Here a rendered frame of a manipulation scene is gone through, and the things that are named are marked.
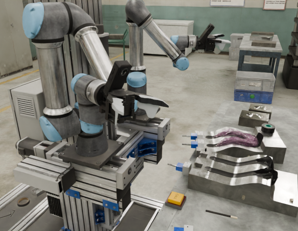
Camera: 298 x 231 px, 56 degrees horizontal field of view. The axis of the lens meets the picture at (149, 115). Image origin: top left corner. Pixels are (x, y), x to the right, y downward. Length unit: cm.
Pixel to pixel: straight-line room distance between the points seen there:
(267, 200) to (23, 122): 133
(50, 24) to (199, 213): 100
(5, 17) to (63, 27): 578
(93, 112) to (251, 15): 775
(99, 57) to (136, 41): 70
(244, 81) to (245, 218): 370
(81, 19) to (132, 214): 151
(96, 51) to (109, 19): 850
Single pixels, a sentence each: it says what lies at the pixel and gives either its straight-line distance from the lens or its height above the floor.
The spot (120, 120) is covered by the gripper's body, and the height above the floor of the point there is 140.
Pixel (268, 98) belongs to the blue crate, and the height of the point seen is 10.
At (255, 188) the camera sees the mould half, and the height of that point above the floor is 90.
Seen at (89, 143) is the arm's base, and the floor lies 110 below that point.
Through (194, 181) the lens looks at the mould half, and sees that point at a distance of 146.
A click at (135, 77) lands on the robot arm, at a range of 165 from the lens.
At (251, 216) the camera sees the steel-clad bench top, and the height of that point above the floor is 80.
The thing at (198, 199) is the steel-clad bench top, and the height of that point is 80.
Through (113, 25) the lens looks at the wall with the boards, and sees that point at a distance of 953.
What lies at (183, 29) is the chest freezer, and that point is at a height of 78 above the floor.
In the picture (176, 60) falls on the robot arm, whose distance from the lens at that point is 164.
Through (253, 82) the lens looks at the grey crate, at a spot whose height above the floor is 35.
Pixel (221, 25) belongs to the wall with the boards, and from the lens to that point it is 856.
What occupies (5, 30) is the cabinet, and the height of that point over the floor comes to 95.
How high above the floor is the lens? 172
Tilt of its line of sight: 24 degrees down
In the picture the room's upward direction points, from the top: straight up
